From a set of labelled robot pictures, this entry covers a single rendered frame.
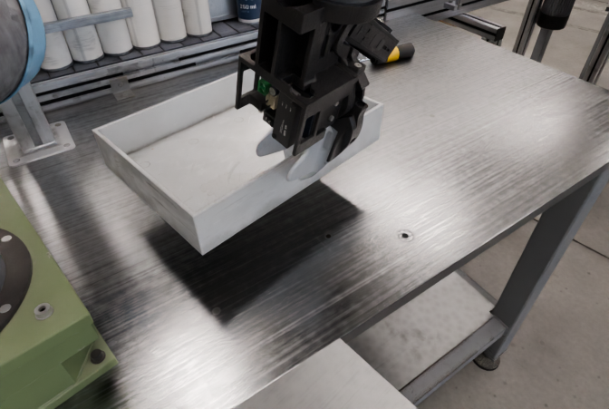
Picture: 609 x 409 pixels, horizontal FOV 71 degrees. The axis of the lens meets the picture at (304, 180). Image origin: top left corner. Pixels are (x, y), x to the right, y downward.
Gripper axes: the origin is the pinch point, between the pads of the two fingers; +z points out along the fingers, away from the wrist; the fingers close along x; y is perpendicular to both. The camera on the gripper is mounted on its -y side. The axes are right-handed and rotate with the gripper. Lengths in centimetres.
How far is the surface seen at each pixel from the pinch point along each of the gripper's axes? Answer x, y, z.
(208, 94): -18.7, -2.7, 4.7
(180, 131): -17.9, 2.6, 7.9
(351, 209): 4.7, -6.2, 8.7
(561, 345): 58, -74, 81
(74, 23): -47.8, 0.3, 8.5
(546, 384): 59, -59, 81
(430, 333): 26, -37, 66
